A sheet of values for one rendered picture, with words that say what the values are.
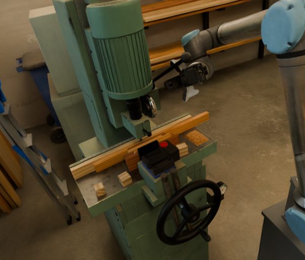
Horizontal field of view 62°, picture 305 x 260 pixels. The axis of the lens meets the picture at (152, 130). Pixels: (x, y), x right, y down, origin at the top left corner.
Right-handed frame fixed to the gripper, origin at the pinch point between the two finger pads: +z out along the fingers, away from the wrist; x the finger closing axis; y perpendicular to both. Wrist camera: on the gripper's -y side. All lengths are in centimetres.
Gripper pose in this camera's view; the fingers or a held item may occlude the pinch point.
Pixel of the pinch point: (175, 82)
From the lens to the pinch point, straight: 92.3
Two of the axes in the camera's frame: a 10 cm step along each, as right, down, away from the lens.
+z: -4.1, 3.1, -8.6
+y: 8.5, -2.3, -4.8
